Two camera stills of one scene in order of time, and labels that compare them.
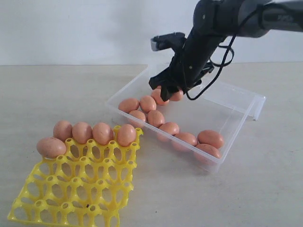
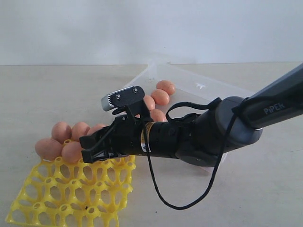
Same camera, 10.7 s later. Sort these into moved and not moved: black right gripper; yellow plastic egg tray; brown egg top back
Moved: black right gripper; brown egg top back
Not moved: yellow plastic egg tray
